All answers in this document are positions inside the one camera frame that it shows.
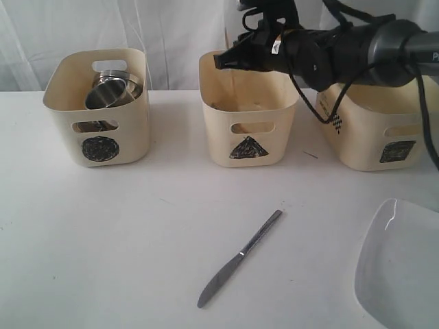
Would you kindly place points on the cream bin with circle mark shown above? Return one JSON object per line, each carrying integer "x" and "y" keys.
{"x": 64, "y": 98}

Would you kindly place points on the white square plate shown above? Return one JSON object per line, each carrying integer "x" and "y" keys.
{"x": 396, "y": 277}

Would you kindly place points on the steel mug with handle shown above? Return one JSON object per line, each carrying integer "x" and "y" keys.
{"x": 109, "y": 94}

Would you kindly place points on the white backdrop curtain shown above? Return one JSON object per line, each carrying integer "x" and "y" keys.
{"x": 37, "y": 35}

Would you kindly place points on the cream bin with triangle mark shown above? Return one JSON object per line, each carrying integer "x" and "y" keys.
{"x": 267, "y": 103}

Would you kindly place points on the steel mixing bowl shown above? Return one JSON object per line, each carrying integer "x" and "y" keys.
{"x": 134, "y": 84}

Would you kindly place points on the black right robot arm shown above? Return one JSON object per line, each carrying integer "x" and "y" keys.
{"x": 375, "y": 54}

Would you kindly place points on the cream bin with square mark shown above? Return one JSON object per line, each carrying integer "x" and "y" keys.
{"x": 377, "y": 128}

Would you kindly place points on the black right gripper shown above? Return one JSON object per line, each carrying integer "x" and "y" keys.
{"x": 254, "y": 53}

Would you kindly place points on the steel table knife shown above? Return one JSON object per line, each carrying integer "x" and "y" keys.
{"x": 227, "y": 271}

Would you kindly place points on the steel cup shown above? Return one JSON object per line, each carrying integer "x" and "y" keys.
{"x": 96, "y": 126}

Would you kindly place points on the wooden chopstick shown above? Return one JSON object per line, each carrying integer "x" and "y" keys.
{"x": 225, "y": 105}

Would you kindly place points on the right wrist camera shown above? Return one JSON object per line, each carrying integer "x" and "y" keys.
{"x": 271, "y": 10}

